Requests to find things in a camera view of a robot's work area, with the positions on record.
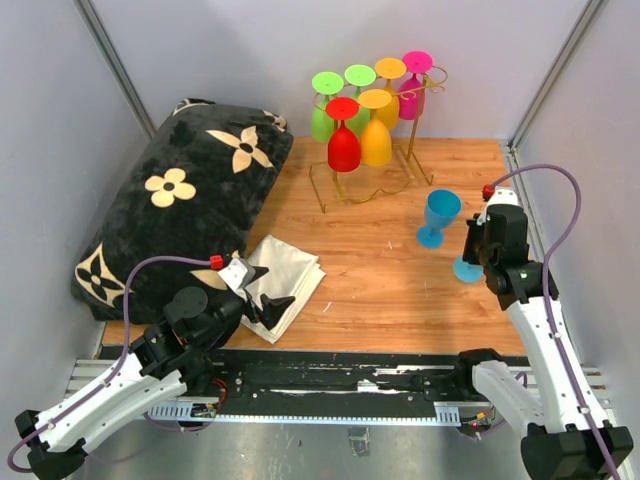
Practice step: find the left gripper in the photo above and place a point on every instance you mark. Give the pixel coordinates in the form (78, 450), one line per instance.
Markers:
(272, 308)

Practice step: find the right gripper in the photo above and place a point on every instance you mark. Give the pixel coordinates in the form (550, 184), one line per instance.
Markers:
(476, 225)

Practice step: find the light blue wine glass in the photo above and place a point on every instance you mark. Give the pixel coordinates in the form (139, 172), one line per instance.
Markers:
(466, 272)

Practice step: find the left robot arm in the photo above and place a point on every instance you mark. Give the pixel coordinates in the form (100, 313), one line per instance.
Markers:
(170, 359)

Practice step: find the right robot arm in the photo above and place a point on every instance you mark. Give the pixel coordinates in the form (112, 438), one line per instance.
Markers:
(564, 432)

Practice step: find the front yellow wine glass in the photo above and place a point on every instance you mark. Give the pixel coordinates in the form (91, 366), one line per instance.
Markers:
(375, 139)

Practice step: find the red wine glass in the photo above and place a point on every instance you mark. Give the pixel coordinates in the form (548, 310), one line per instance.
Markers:
(344, 153)

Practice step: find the pink wine glass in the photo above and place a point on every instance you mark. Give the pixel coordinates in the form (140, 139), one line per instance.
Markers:
(417, 62)

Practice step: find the left green wine glass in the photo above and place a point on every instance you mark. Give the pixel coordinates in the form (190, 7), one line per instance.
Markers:
(327, 85)

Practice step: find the folded beige cloth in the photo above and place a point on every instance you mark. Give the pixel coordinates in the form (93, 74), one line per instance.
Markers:
(292, 272)

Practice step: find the black floral pillow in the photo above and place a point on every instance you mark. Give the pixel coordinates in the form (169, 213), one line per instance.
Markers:
(195, 192)

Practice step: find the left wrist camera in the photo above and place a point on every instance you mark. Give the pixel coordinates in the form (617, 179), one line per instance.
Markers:
(237, 274)

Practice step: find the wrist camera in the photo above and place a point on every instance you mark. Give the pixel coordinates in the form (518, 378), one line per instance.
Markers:
(503, 196)
(237, 274)

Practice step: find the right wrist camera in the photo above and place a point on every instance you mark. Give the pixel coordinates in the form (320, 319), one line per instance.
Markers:
(503, 196)

